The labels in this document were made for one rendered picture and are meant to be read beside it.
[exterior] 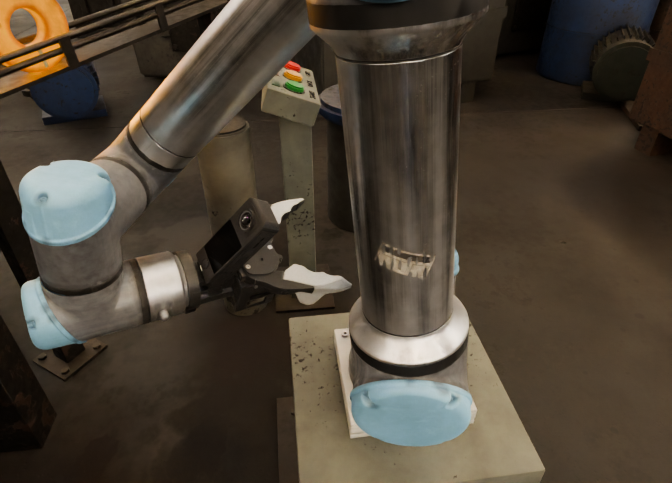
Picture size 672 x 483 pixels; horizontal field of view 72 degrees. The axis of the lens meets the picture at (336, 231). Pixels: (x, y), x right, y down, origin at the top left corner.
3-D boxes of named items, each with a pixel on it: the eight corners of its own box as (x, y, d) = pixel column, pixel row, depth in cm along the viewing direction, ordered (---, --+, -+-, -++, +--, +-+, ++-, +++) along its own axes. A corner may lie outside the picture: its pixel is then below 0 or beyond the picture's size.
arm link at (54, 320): (20, 311, 42) (39, 372, 47) (146, 281, 48) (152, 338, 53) (14, 260, 47) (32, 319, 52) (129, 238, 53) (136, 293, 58)
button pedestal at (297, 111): (275, 320, 124) (252, 88, 89) (275, 264, 143) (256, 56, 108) (335, 315, 125) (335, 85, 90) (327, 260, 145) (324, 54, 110)
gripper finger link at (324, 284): (340, 302, 64) (276, 283, 63) (354, 278, 60) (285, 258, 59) (337, 321, 62) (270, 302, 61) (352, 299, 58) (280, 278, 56)
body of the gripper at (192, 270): (256, 257, 67) (170, 278, 61) (267, 219, 60) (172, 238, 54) (277, 302, 63) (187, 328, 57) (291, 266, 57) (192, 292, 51)
